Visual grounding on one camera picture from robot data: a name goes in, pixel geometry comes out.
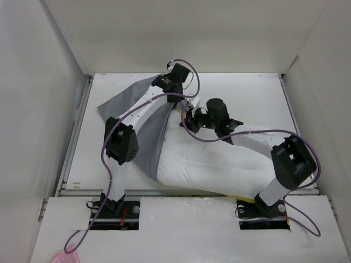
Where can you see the white pillow yellow edge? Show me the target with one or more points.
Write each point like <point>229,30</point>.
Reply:
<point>217,167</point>

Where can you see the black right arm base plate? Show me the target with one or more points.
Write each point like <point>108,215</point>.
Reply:
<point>250,218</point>

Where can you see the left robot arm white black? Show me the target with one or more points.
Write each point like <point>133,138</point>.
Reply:
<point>135,124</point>

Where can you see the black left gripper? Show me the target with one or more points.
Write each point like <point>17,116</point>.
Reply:
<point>176,99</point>

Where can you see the aluminium rail front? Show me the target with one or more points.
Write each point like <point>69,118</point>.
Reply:
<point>169,193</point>

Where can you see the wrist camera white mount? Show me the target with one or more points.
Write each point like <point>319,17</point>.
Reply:
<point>170,64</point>
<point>192,104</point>

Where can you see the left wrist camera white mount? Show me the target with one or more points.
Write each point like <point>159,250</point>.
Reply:
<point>170,64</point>

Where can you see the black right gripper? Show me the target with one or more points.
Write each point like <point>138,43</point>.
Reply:
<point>190,122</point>

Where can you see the grey pillowcase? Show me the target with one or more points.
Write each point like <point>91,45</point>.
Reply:
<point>151,135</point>

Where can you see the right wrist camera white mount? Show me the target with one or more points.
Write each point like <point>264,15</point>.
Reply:
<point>192,104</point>

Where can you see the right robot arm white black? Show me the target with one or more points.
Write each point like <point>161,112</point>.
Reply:
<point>293,159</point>

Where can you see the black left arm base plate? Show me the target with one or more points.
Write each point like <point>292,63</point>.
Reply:
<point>124,218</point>

